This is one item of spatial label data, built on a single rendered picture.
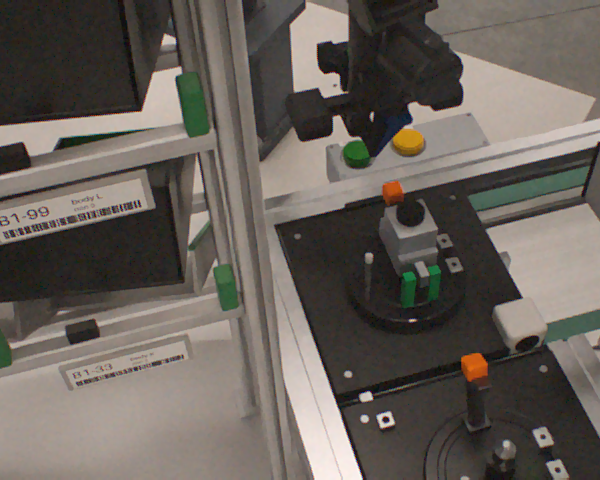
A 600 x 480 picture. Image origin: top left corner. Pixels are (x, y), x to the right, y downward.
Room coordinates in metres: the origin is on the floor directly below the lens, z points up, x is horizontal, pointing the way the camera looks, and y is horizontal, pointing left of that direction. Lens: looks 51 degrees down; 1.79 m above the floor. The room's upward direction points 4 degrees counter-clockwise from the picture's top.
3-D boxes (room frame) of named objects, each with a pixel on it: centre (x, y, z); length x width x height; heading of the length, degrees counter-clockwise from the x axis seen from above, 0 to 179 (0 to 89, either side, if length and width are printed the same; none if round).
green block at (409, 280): (0.54, -0.12, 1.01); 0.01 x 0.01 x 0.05; 12
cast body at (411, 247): (0.58, -0.12, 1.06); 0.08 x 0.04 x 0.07; 13
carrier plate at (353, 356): (0.59, -0.12, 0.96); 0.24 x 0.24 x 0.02; 12
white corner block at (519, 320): (0.51, -0.24, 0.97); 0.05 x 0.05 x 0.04; 12
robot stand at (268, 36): (1.00, 0.06, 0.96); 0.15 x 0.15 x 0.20; 55
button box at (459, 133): (0.82, -0.16, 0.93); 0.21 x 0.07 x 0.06; 102
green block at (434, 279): (0.55, -0.14, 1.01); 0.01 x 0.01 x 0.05; 12
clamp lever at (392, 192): (0.63, -0.11, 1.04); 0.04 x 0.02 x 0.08; 12
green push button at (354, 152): (0.80, -0.09, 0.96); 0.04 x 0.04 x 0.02
